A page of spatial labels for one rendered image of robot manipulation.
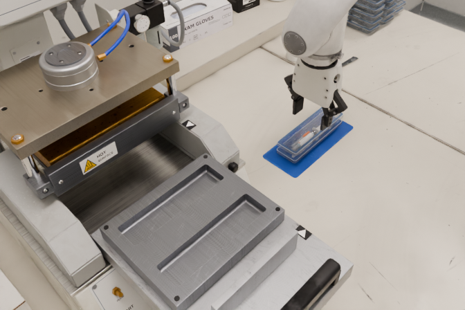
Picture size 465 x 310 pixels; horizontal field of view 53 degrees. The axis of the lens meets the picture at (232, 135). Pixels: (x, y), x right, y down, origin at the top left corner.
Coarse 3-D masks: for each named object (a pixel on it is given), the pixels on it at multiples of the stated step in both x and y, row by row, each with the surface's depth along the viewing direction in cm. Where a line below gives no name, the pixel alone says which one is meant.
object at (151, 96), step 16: (144, 96) 75; (160, 96) 75; (112, 112) 72; (128, 112) 72; (80, 128) 69; (96, 128) 69; (112, 128) 70; (64, 144) 67; (80, 144) 67; (48, 160) 65
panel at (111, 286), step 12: (108, 276) 67; (120, 276) 68; (96, 288) 66; (108, 288) 67; (120, 288) 69; (132, 288) 70; (96, 300) 66; (108, 300) 68; (120, 300) 69; (132, 300) 70; (144, 300) 71
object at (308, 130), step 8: (320, 112) 112; (304, 120) 109; (312, 120) 109; (320, 120) 109; (296, 128) 108; (304, 128) 108; (312, 128) 107; (288, 136) 106; (296, 136) 106; (304, 136) 106; (312, 136) 105; (280, 144) 104; (288, 144) 104; (296, 144) 104; (304, 144) 104; (296, 152) 102
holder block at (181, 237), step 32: (160, 192) 68; (192, 192) 70; (224, 192) 68; (256, 192) 68; (128, 224) 65; (160, 224) 66; (192, 224) 64; (224, 224) 66; (256, 224) 64; (128, 256) 61; (160, 256) 61; (192, 256) 62; (224, 256) 60; (160, 288) 57; (192, 288) 57
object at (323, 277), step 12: (324, 264) 58; (336, 264) 58; (312, 276) 57; (324, 276) 56; (336, 276) 58; (300, 288) 56; (312, 288) 55; (324, 288) 56; (300, 300) 54; (312, 300) 55
